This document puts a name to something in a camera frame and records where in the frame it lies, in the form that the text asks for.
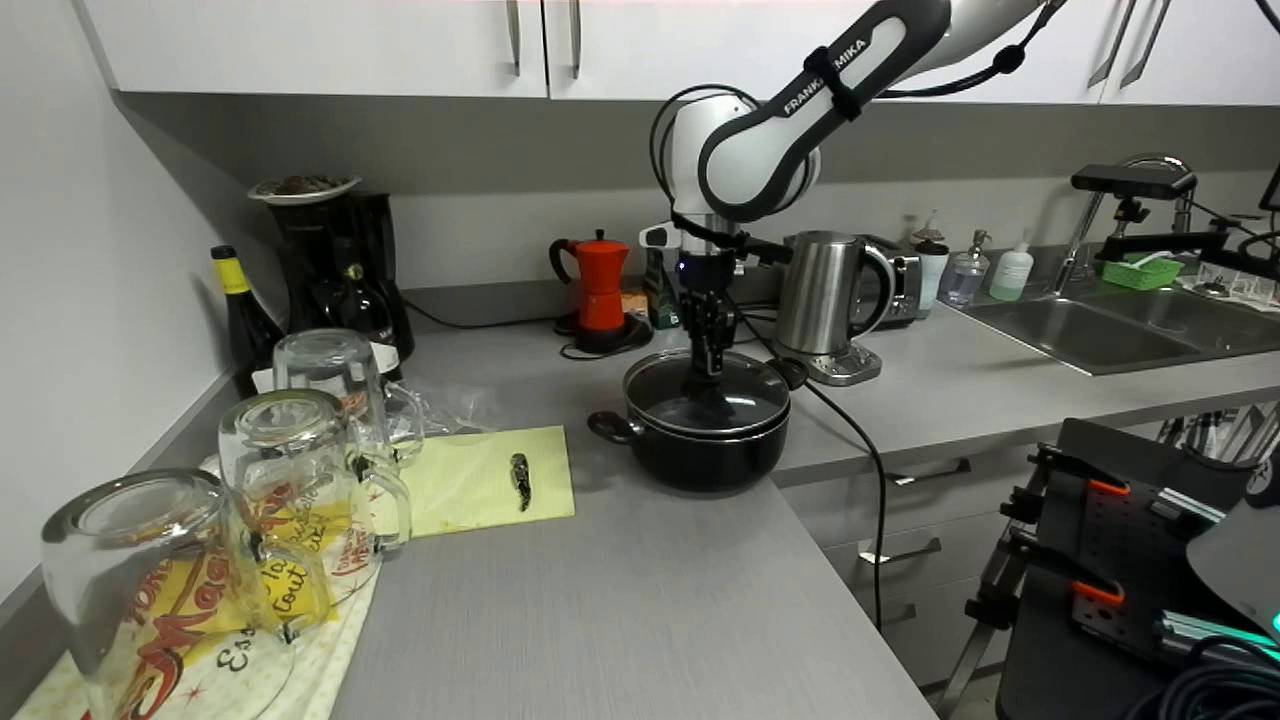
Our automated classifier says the teal cable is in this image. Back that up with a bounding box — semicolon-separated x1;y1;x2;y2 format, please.
1155;610;1280;662

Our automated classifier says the black coiled cable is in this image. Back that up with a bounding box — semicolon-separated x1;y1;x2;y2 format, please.
1125;651;1280;720

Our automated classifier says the black coffee maker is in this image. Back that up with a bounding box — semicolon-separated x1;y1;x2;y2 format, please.
244;168;419;374

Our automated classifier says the dark round disc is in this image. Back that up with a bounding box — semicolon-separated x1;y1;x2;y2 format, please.
1186;496;1280;636

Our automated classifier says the stainless steel electric kettle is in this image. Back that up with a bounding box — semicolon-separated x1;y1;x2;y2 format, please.
776;227;897;361

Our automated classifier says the glass lid with black knob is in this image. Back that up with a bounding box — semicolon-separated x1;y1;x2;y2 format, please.
623;347;794;431

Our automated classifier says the white upper cabinet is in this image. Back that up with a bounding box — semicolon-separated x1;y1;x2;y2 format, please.
74;0;1280;113

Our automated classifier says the green sponge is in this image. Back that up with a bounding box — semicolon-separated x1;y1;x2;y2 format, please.
1102;253;1192;296

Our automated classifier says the dark wine bottle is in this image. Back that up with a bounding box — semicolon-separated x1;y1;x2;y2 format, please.
207;242;284;402

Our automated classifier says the green orange snack package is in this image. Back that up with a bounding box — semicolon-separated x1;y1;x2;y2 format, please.
645;261;680;333

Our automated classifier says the black camera on stand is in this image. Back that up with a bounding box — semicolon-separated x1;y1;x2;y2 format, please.
1069;153;1236;273

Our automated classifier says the red moka pot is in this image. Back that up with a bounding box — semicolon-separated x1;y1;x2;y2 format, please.
550;227;631;340

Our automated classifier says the black round trivet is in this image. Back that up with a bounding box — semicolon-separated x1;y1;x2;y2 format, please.
555;315;659;365

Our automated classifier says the white soap bottle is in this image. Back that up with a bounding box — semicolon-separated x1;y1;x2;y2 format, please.
988;231;1041;310

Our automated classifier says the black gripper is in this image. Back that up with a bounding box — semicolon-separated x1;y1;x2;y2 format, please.
671;253;742;394

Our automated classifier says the chrome faucet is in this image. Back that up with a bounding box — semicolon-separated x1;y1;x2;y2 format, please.
1044;183;1113;301

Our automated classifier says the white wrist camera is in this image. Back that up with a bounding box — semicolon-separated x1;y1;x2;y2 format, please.
637;221;703;264

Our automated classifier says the clear glass mug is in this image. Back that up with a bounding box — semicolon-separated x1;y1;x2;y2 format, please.
267;323;432;469
35;466;314;720
215;386;416;634

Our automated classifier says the black equipment frame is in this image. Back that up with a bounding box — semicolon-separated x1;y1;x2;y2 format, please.
935;415;1257;671

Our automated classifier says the clear plastic wrap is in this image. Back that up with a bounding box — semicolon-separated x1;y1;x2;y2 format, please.
411;380;509;440

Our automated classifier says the steel kitchen sink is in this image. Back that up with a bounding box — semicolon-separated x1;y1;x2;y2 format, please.
969;286;1280;380

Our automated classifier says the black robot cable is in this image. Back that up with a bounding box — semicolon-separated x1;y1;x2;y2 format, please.
725;296;897;634

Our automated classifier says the silver drawer handle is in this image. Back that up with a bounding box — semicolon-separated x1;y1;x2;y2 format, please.
888;456;977;492
855;535;947;573

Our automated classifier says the clear soap bottle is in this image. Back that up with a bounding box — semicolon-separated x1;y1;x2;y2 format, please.
947;227;1000;315

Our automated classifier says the silver kettle base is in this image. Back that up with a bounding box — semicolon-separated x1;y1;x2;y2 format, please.
794;340;888;394

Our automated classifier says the black cooking pan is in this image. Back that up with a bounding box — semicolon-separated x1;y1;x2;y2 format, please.
586;347;797;496

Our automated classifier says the printed kitchen towel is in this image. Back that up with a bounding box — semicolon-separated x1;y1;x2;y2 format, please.
8;526;392;720

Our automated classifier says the grey base cabinet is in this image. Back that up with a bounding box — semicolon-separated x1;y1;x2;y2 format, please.
776;398;1072;705

